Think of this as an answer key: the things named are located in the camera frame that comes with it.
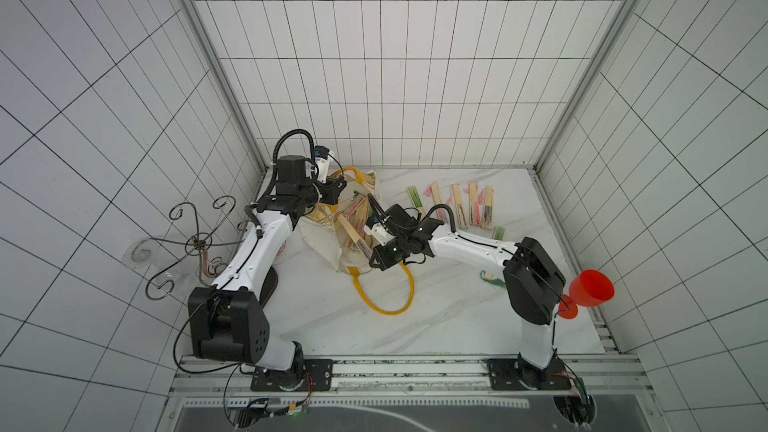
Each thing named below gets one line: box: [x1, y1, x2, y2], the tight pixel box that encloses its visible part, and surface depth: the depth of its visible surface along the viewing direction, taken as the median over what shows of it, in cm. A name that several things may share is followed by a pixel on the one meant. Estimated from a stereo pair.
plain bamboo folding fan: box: [452, 184, 468, 228], surface depth 109 cm
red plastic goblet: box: [558, 270, 615, 320], surface depth 75 cm
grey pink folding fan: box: [482, 186, 495, 230], surface depth 108 cm
